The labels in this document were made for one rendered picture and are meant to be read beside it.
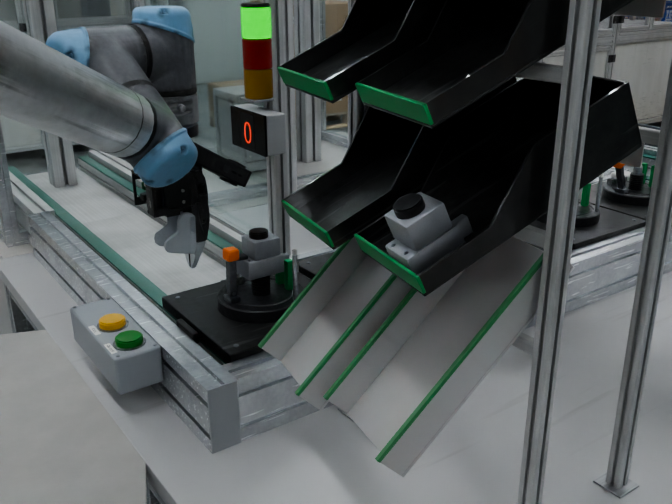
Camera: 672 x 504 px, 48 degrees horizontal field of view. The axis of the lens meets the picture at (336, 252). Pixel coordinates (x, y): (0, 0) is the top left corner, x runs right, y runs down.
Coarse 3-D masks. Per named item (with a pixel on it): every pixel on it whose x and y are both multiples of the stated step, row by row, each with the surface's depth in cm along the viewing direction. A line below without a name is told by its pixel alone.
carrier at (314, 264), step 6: (312, 258) 138; (318, 258) 138; (324, 258) 138; (300, 264) 135; (306, 264) 135; (312, 264) 135; (318, 264) 135; (300, 270) 135; (306, 270) 133; (312, 270) 132; (318, 270) 132; (312, 276) 132
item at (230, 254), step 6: (228, 252) 112; (234, 252) 113; (228, 258) 112; (234, 258) 113; (240, 258) 114; (246, 258) 115; (228, 264) 114; (234, 264) 114; (228, 270) 114; (234, 270) 114; (228, 276) 114; (234, 276) 114; (228, 282) 115; (234, 282) 115; (228, 288) 115; (234, 288) 115; (228, 294) 115; (234, 294) 115
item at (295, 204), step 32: (384, 128) 94; (416, 128) 96; (448, 128) 83; (352, 160) 94; (384, 160) 94; (416, 160) 83; (320, 192) 93; (352, 192) 90; (384, 192) 87; (416, 192) 84; (320, 224) 87; (352, 224) 82
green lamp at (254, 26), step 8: (248, 8) 122; (256, 8) 122; (264, 8) 123; (248, 16) 123; (256, 16) 123; (264, 16) 123; (248, 24) 123; (256, 24) 123; (264, 24) 124; (248, 32) 124; (256, 32) 124; (264, 32) 124
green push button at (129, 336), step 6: (132, 330) 111; (120, 336) 109; (126, 336) 109; (132, 336) 109; (138, 336) 109; (120, 342) 108; (126, 342) 108; (132, 342) 108; (138, 342) 108; (126, 348) 108
